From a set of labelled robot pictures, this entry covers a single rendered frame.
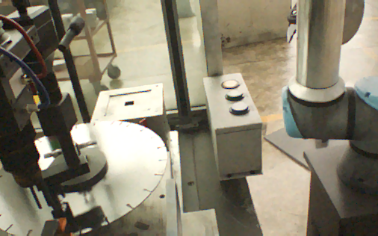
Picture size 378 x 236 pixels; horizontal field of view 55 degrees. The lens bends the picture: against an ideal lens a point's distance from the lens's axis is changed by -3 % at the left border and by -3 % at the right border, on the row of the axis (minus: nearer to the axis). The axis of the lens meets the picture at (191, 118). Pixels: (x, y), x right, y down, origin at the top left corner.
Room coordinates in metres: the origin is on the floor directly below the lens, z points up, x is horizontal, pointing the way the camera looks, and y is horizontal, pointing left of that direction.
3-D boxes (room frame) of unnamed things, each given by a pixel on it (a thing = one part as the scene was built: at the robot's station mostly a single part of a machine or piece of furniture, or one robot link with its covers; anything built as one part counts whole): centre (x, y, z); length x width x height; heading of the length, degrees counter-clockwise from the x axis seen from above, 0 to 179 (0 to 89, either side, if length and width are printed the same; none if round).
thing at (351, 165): (0.65, -0.40, 0.80); 0.15 x 0.15 x 0.10
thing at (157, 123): (0.88, 0.16, 0.82); 0.18 x 0.18 x 0.15; 0
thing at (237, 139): (0.84, -0.10, 0.82); 0.28 x 0.11 x 0.15; 0
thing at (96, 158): (0.55, 0.22, 0.96); 0.11 x 0.11 x 0.03
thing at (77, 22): (0.51, 0.16, 1.21); 0.08 x 0.06 x 0.03; 0
